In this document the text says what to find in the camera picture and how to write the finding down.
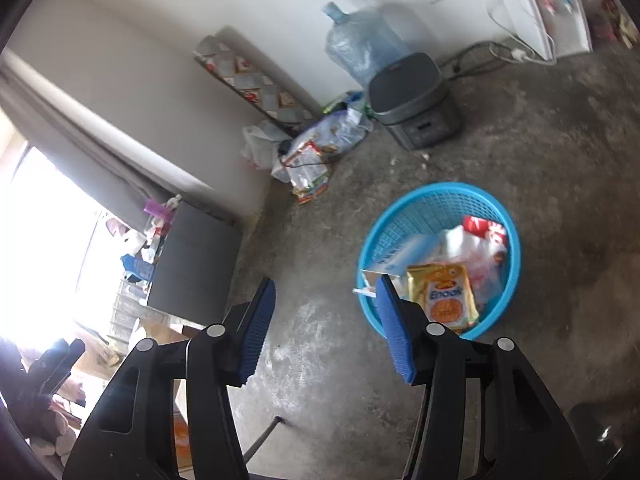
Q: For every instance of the folded patterned board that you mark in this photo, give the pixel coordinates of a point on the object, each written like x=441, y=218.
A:
x=250, y=80

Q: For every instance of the metal table leg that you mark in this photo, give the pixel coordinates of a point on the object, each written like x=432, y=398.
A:
x=265, y=437

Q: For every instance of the colourful packet heap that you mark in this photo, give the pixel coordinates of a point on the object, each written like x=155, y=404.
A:
x=617, y=20

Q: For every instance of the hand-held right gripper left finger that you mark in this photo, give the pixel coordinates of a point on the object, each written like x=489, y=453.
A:
x=255, y=335

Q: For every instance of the white water dispenser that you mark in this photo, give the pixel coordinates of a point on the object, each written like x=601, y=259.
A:
x=540, y=10

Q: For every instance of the grey rice cooker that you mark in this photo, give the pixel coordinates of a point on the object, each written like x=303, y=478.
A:
x=415, y=105

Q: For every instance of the large blue water jug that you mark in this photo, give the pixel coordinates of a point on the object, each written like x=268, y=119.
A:
x=360, y=45

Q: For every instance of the blue plastic basket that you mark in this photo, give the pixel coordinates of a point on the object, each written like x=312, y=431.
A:
x=430, y=210

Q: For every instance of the yellow snack package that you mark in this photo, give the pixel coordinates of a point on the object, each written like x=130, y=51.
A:
x=445, y=295

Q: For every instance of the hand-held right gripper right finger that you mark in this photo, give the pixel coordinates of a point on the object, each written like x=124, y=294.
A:
x=397, y=335

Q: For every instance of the grey curtain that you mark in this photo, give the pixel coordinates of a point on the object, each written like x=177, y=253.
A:
x=100, y=145

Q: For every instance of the red white large bag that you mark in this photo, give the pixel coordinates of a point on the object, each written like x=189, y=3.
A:
x=487, y=235

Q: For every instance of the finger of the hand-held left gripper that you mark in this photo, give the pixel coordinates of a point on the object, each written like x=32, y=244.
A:
x=67, y=355

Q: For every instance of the blue detergent bottle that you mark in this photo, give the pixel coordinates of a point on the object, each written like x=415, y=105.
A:
x=137, y=267

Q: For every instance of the clear bag of packets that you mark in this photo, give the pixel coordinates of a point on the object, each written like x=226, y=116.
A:
x=335, y=132

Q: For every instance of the white shopping bag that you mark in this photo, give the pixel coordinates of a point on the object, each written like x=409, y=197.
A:
x=260, y=145

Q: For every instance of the purple bottle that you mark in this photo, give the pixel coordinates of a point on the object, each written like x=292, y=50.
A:
x=157, y=209

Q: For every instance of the grey cabinet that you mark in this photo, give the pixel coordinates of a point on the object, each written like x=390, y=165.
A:
x=200, y=265

